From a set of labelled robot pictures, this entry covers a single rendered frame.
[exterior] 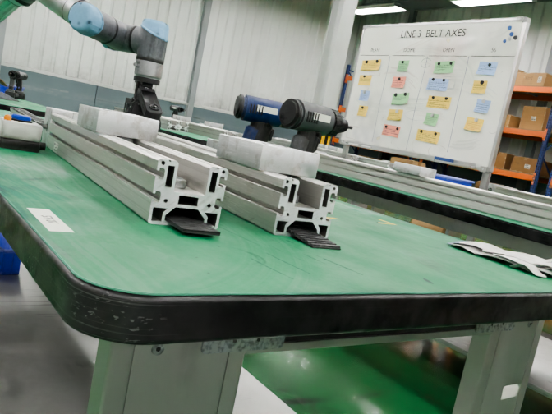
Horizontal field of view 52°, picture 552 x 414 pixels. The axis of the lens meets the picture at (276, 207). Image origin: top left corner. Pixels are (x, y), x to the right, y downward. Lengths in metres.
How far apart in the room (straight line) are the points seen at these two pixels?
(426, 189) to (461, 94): 1.67
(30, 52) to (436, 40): 9.63
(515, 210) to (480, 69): 1.92
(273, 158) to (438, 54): 3.58
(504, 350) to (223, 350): 0.57
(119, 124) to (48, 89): 11.79
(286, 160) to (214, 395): 0.40
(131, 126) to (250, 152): 0.25
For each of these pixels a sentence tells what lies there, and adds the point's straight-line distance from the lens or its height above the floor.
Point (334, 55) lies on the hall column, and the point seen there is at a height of 2.35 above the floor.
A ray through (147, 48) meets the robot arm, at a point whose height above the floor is 1.08.
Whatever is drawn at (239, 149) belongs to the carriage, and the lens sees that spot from 0.94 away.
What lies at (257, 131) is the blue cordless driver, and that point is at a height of 0.92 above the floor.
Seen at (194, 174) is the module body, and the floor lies 0.85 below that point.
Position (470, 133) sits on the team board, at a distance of 4.08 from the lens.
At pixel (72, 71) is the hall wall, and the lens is 12.94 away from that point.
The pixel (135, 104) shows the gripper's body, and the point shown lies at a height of 0.92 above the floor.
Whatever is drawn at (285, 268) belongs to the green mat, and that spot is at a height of 0.78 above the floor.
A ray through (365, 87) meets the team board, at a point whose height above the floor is 1.44.
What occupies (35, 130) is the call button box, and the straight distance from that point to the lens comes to 1.35.
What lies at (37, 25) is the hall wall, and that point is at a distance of 12.80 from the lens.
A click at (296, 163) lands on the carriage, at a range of 0.91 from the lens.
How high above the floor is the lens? 0.92
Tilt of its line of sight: 7 degrees down
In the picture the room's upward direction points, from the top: 11 degrees clockwise
